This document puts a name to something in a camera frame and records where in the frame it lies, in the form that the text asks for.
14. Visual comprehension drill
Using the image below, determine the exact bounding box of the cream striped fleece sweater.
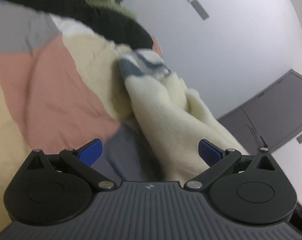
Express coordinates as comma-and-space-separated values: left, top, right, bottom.
118, 49, 247, 184

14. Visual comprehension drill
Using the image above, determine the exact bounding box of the grey wall switch panel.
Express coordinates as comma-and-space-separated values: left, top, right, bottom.
186, 0, 210, 21

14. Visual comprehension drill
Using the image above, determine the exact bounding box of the black coat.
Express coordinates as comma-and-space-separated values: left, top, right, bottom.
7, 0, 153, 49

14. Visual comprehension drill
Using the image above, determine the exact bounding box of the grey door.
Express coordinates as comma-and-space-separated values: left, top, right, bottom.
218, 70, 302, 155

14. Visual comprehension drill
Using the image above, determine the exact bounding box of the patchwork bed quilt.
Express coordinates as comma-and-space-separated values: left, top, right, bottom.
0, 0, 161, 232

